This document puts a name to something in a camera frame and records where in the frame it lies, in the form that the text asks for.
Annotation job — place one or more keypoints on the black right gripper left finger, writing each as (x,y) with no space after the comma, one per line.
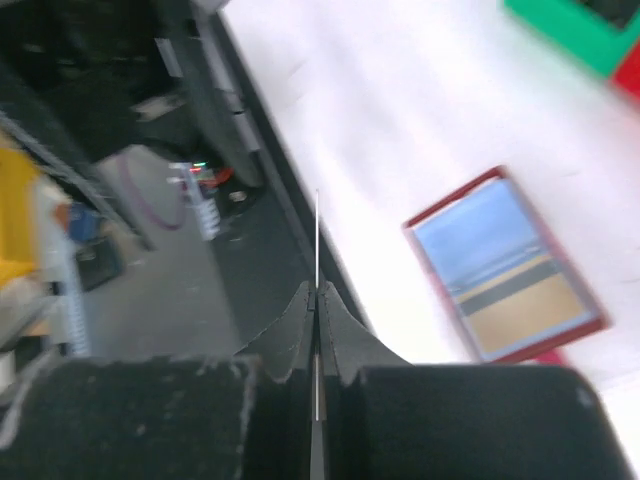
(244,416)

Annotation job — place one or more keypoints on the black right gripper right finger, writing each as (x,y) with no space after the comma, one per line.
(388,419)

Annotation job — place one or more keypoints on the red leather card holder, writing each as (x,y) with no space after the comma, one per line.
(482,229)

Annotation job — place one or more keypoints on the red plastic bin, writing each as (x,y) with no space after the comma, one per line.
(626,77)

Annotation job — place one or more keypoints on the green plastic bin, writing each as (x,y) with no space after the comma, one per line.
(598,33)

